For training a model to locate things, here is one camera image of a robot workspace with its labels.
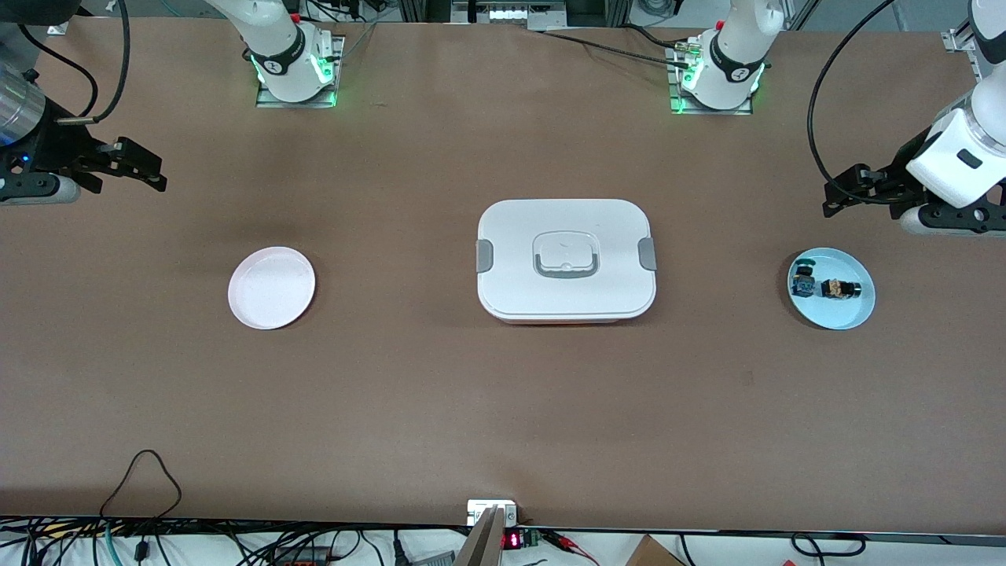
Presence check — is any round light blue plate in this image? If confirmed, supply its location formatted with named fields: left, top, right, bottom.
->
left=788, top=248, right=876, bottom=331

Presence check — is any round pink plate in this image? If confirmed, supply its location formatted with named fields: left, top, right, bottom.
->
left=228, top=246, right=317, bottom=330

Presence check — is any white lidded lunch box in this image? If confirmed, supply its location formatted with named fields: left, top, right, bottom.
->
left=476, top=199, right=657, bottom=325

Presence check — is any silver device with white label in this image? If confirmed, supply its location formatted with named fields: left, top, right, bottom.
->
left=452, top=0, right=567, bottom=31

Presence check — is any brown cardboard box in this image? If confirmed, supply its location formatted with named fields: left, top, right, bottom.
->
left=625, top=535, right=685, bottom=566

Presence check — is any red clip test lead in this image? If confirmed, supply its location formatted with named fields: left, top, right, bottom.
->
left=542, top=531, right=600, bottom=566

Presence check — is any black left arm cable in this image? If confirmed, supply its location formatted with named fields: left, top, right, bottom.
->
left=807, top=0, right=912, bottom=207

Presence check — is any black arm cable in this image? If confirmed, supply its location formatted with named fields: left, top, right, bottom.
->
left=17, top=0, right=131, bottom=127
left=807, top=0, right=912, bottom=207

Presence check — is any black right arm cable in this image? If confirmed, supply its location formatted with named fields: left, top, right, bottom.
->
left=17, top=0, right=131, bottom=127

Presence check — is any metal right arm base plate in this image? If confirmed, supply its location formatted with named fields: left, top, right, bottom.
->
left=255, top=35, right=345, bottom=108

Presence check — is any aluminium frame rail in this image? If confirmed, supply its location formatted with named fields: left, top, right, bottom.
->
left=942, top=28, right=983, bottom=79

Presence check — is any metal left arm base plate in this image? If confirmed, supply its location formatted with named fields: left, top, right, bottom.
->
left=668, top=39, right=754, bottom=116

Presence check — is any black cable across table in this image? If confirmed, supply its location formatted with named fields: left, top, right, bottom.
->
left=534, top=28, right=692, bottom=68

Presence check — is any grey lunch box lid handle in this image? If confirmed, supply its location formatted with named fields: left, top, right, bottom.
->
left=532, top=230, right=602, bottom=279

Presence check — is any thin black looped cable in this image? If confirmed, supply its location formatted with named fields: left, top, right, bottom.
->
left=100, top=450, right=183, bottom=520

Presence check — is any black looped floor cable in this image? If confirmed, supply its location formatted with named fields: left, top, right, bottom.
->
left=790, top=532, right=867, bottom=557

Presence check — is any white bracket with wooden bar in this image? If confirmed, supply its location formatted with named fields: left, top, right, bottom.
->
left=456, top=499, right=520, bottom=566

